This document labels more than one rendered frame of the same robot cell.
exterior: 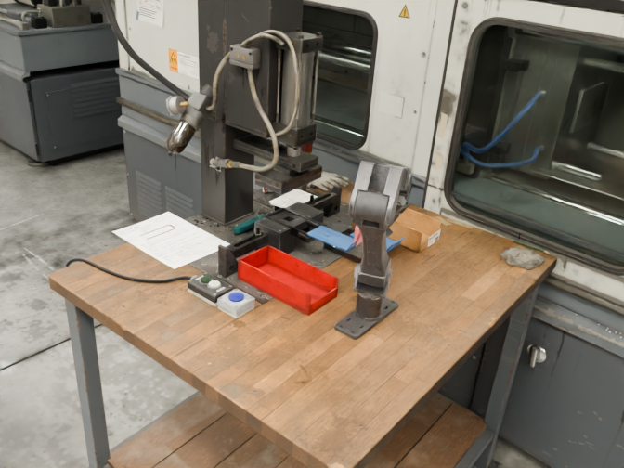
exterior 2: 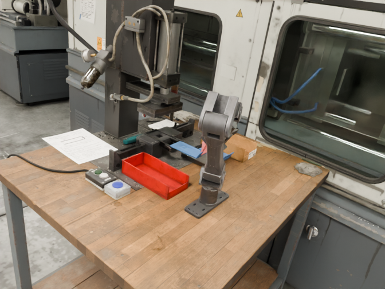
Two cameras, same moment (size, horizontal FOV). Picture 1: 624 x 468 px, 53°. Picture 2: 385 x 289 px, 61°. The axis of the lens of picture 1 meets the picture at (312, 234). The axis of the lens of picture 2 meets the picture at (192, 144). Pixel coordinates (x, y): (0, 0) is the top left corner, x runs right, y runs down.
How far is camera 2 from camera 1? 0.37 m
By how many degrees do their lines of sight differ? 3
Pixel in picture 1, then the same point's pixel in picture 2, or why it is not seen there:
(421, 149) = (245, 100)
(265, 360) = (132, 231)
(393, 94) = (230, 65)
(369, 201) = (213, 119)
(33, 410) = not seen: outside the picture
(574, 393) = (334, 257)
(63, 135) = (37, 88)
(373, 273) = (213, 172)
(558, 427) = (323, 278)
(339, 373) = (185, 243)
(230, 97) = (124, 53)
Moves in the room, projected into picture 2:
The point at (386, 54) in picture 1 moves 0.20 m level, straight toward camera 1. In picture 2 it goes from (227, 40) to (226, 45)
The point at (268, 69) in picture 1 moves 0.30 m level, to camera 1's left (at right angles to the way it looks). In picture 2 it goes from (149, 33) to (73, 22)
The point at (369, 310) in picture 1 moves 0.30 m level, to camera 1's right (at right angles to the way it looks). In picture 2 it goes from (208, 198) to (291, 209)
